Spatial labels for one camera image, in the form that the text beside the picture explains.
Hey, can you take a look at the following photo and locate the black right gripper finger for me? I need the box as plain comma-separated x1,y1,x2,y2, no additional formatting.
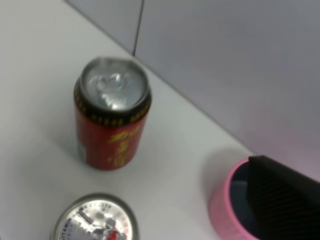
247,155,320,240

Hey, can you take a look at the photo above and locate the red drink can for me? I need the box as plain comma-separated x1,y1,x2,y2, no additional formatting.
73,57,152,171

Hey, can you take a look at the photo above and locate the pink toy saucepan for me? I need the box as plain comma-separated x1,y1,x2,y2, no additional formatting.
208,158,262,240

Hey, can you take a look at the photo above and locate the orange drink can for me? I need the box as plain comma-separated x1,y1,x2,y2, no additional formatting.
49,192,140,240

